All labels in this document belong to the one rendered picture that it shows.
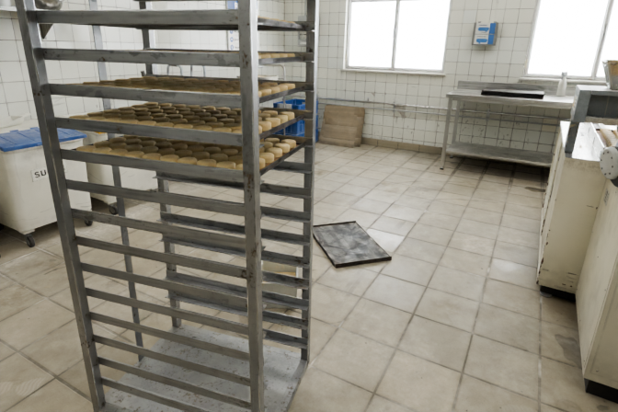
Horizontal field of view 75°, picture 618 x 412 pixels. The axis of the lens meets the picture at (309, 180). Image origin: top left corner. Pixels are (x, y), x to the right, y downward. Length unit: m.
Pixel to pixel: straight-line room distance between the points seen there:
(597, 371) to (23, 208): 3.28
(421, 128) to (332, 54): 1.66
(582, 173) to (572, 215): 0.23
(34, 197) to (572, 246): 3.32
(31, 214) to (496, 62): 4.90
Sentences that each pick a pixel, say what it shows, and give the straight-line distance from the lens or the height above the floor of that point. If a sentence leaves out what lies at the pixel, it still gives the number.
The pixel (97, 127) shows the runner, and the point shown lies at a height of 1.14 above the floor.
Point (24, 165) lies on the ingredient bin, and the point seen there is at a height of 0.58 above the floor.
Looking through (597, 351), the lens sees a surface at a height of 0.23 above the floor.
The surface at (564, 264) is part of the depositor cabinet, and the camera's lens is 2.66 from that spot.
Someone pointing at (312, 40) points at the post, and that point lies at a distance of 1.32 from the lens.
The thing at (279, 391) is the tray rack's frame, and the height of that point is 0.15.
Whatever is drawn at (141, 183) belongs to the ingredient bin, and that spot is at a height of 0.21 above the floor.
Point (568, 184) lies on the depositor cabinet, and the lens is 2.50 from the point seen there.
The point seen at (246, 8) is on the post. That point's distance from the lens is 0.90.
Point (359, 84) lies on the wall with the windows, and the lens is 5.94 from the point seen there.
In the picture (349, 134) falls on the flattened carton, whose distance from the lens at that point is 5.79.
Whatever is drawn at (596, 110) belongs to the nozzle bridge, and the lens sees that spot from 2.52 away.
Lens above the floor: 1.36
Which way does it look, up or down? 18 degrees down
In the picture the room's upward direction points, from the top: 1 degrees clockwise
